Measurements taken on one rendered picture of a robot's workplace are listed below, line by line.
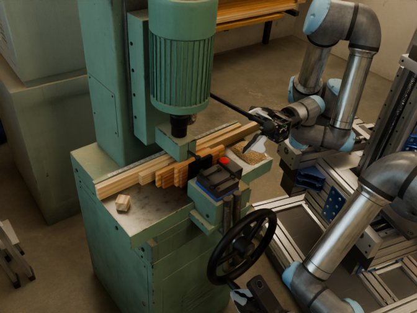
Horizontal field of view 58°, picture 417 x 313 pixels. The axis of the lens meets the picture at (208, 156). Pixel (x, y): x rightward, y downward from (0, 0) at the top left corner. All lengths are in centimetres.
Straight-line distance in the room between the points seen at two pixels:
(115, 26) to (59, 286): 140
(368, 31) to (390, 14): 315
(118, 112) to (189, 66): 37
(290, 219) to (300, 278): 110
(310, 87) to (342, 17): 37
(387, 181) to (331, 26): 56
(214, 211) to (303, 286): 31
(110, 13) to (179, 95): 30
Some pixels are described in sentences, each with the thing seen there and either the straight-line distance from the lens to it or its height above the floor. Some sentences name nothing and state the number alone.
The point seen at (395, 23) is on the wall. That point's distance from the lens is 444.
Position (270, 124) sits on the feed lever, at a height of 116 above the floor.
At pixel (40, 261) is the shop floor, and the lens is 224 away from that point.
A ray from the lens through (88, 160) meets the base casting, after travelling 150.
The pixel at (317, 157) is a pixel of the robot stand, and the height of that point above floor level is 73.
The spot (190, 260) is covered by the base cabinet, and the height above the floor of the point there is 60.
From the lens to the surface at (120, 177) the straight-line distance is 118.
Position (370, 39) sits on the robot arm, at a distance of 132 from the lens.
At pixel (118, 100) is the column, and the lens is 125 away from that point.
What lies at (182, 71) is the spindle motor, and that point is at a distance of 100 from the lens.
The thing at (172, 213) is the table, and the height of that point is 90.
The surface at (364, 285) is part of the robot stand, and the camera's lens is 201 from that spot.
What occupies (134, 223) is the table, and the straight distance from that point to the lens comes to 111.
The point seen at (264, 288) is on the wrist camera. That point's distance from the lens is 106.
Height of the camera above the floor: 174
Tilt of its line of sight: 39 degrees down
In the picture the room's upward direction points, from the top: 6 degrees clockwise
